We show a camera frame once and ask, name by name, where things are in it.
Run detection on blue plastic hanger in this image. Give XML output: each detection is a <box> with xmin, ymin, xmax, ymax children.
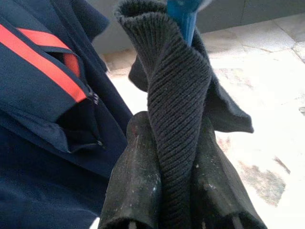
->
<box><xmin>165</xmin><ymin>0</ymin><xmax>200</xmax><ymax>47</ymax></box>

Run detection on navy polo shirt red stripes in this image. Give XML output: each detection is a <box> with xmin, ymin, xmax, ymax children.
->
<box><xmin>0</xmin><ymin>0</ymin><xmax>134</xmax><ymax>229</ymax></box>

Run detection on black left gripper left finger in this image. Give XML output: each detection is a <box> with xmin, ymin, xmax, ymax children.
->
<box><xmin>98</xmin><ymin>111</ymin><xmax>165</xmax><ymax>229</ymax></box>

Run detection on black polo ribbed collar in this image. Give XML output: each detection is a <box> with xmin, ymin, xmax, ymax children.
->
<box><xmin>114</xmin><ymin>0</ymin><xmax>255</xmax><ymax>229</ymax></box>

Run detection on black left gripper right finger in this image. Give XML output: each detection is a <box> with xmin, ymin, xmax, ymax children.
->
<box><xmin>190</xmin><ymin>116</ymin><xmax>269</xmax><ymax>229</ymax></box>

